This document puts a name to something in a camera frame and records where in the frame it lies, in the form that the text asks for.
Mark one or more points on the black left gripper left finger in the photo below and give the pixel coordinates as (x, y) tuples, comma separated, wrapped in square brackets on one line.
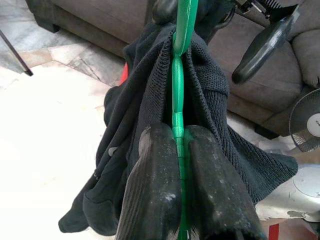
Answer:
[(150, 190)]

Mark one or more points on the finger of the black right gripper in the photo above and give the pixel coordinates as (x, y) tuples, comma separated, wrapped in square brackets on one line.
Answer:
[(165, 10), (265, 50)]

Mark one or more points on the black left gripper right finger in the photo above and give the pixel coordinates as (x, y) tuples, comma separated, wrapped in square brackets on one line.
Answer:
[(215, 190)]

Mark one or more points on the green plastic hanger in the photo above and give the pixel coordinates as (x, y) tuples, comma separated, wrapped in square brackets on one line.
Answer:
[(178, 82)]

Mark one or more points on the black shirt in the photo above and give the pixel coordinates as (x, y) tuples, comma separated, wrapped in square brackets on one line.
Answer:
[(140, 100)]

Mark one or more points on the grey fabric sofa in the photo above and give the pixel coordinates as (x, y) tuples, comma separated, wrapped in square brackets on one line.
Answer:
[(100, 20)]

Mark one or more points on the white standing fan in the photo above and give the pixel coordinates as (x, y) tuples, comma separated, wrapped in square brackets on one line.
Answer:
[(305, 130)]

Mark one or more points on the silver metal clothes rack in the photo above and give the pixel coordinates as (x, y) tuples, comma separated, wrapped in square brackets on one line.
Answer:
[(15, 53)]

